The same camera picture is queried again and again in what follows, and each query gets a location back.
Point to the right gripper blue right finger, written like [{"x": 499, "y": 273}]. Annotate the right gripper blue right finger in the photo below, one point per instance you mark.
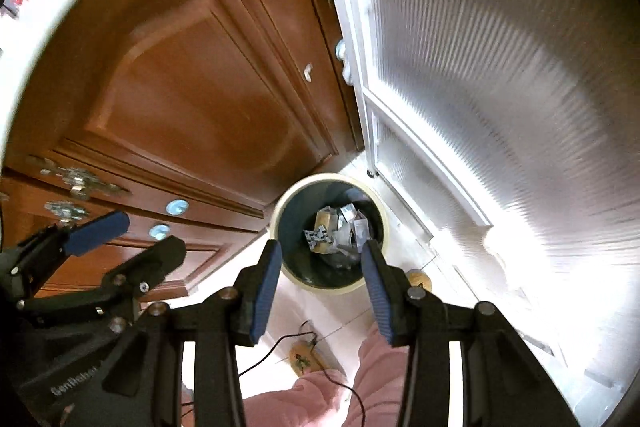
[{"x": 387, "y": 288}]

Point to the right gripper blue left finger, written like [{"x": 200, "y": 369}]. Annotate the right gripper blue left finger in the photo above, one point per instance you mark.
[{"x": 257, "y": 285}]

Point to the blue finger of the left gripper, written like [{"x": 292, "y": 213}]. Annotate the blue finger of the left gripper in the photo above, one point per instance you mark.
[
  {"x": 143, "y": 272},
  {"x": 96, "y": 233}
]

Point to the black white patterned wrapper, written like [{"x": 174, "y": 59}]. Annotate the black white patterned wrapper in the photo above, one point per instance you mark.
[{"x": 319, "y": 240}]

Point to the yellow carton box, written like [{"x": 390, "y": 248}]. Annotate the yellow carton box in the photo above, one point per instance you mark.
[{"x": 327, "y": 216}]

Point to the white tissue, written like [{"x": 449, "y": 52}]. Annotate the white tissue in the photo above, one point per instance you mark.
[{"x": 353, "y": 231}]

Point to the round green trash bin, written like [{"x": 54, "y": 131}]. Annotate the round green trash bin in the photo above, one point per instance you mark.
[{"x": 333, "y": 273}]

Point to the yellow slipper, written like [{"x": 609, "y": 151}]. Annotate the yellow slipper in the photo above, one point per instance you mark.
[
  {"x": 418, "y": 278},
  {"x": 304, "y": 359}
]

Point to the pink trouser leg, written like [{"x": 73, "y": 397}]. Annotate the pink trouser leg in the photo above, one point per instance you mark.
[
  {"x": 379, "y": 382},
  {"x": 314, "y": 400}
]

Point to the blue round cabinet knob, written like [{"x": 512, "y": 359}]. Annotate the blue round cabinet knob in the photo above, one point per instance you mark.
[{"x": 177, "y": 207}]

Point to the brown wooden cabinet door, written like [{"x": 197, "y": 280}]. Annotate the brown wooden cabinet door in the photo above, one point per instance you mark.
[{"x": 128, "y": 104}]

